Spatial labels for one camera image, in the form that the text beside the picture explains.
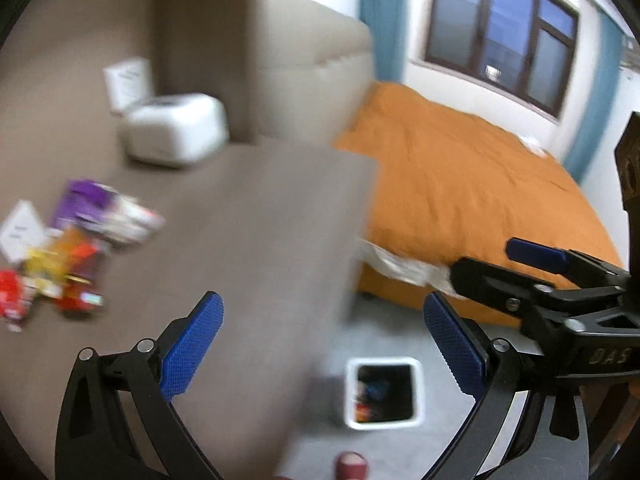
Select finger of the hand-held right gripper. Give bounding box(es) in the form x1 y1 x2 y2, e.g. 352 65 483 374
449 257 557 322
505 238 630 286

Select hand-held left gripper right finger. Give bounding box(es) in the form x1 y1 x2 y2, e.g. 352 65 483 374
423 292 592 480

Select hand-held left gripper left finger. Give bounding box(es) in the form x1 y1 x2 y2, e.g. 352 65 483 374
55 290 224 480

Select white square trash bin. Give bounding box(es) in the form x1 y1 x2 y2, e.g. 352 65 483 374
345 356 426 430

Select crumpled white plastic bag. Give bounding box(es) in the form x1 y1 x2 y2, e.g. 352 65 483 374
356 240 463 297

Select orange bed cover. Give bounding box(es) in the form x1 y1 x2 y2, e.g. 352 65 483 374
334 81 626 328

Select colourful wrappers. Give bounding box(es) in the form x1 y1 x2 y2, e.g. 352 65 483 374
355 377 392 423

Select small white item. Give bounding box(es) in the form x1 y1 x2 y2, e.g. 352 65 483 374
520 136 550 158

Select red and white packet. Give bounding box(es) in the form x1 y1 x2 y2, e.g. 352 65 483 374
54 282 107 318

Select white snack packet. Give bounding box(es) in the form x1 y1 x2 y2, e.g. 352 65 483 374
102 195 166 247

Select orange snack packet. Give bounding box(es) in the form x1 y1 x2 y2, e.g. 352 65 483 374
52 225 108 286

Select red slipper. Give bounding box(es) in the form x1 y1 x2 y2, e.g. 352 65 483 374
334 452 371 480

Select blue curtain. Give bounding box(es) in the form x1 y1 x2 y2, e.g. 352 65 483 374
359 0 408 85
564 10 626 183

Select yellow snack packet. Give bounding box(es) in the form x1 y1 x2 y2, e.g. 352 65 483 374
22 245 68 293

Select purple snack packet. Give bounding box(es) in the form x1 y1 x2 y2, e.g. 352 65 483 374
50 179 121 233

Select red snack packet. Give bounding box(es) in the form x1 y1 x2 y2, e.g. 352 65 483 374
0 270 38 332

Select white paper card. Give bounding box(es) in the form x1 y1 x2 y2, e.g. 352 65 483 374
0 200 47 266

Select dark framed window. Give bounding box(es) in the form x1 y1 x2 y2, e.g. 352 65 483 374
424 0 581 117

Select beige padded headboard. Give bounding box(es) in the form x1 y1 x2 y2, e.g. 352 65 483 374
257 0 373 146

